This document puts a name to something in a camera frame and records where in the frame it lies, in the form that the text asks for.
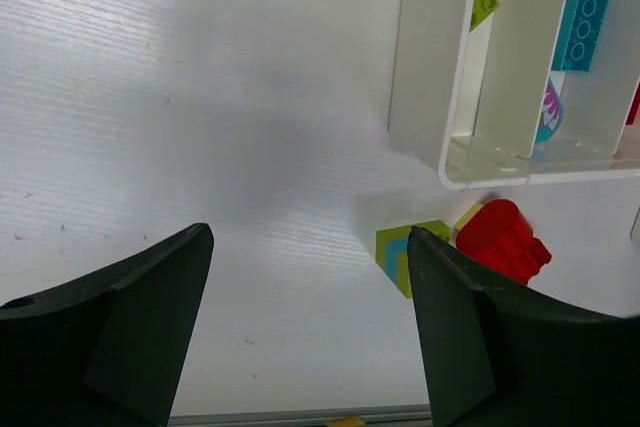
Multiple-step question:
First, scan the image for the wide white divided tray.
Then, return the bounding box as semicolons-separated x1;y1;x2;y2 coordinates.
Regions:
388;0;639;189

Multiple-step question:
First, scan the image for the teal rounded lego brick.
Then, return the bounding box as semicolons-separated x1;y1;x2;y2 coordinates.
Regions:
535;79;564;145

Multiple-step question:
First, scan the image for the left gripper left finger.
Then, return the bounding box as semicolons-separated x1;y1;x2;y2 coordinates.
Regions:
1;223;214;426

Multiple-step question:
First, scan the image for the red lego cluster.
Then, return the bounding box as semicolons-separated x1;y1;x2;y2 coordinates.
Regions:
454;198;552;285

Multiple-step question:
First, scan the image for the teal long lego brick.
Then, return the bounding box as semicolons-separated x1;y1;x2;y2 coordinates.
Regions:
551;0;609;73

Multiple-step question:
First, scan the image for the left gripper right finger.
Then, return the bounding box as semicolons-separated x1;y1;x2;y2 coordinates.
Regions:
408;227;639;426

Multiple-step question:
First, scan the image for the small red lego brick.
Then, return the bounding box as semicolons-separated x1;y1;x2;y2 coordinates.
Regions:
626;85;640;125

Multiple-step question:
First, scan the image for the aluminium rail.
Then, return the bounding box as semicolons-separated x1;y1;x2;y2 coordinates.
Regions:
169;404;433;426

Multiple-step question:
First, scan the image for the yellow lego plate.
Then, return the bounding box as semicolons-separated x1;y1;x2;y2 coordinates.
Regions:
454;202;484;231

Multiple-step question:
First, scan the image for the green and teal lego stack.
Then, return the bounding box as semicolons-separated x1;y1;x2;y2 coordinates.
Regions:
375;220;451;299

